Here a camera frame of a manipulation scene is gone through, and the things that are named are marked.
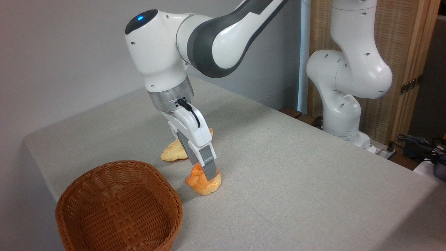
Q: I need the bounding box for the metal screen hinge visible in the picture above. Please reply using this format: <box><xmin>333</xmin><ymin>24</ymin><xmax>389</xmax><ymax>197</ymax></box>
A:
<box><xmin>400</xmin><ymin>74</ymin><xmax>423</xmax><ymax>95</ymax></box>

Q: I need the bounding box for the long braided bread loaf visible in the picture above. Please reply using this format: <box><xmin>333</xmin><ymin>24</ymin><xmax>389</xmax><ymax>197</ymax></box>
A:
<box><xmin>160</xmin><ymin>128</ymin><xmax>214</xmax><ymax>162</ymax></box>

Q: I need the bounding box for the round knotted bread roll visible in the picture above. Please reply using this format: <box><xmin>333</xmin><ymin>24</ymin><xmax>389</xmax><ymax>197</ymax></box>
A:
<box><xmin>185</xmin><ymin>163</ymin><xmax>222</xmax><ymax>196</ymax></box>

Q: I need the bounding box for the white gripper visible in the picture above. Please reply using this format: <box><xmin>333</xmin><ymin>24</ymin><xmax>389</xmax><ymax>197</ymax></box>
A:
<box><xmin>164</xmin><ymin>106</ymin><xmax>218</xmax><ymax>182</ymax></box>

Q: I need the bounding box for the white vertical pole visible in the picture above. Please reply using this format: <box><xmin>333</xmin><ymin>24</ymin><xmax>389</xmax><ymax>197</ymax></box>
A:
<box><xmin>297</xmin><ymin>0</ymin><xmax>311</xmax><ymax>114</ymax></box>

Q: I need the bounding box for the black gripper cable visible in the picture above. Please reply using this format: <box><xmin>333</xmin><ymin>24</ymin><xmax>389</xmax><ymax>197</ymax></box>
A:
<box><xmin>177</xmin><ymin>99</ymin><xmax>201</xmax><ymax>128</ymax></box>

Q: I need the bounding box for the wooden woven folding screen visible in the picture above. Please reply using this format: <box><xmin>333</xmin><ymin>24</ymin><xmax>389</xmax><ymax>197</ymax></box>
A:
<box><xmin>307</xmin><ymin>0</ymin><xmax>441</xmax><ymax>146</ymax></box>

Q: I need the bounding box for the grey tablecloth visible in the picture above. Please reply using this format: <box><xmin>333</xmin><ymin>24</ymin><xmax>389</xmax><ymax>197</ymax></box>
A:
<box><xmin>23</xmin><ymin>76</ymin><xmax>446</xmax><ymax>251</ymax></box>

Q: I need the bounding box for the black cable bundle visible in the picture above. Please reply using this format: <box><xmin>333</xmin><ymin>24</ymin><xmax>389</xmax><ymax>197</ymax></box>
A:
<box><xmin>396</xmin><ymin>134</ymin><xmax>446</xmax><ymax>164</ymax></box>

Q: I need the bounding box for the brown wicker basket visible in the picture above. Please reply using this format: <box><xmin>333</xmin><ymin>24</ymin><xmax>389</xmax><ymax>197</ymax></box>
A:
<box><xmin>55</xmin><ymin>160</ymin><xmax>183</xmax><ymax>251</ymax></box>

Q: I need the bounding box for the dark grey device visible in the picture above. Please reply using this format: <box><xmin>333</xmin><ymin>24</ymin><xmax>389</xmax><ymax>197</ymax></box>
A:
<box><xmin>433</xmin><ymin>155</ymin><xmax>446</xmax><ymax>182</ymax></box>

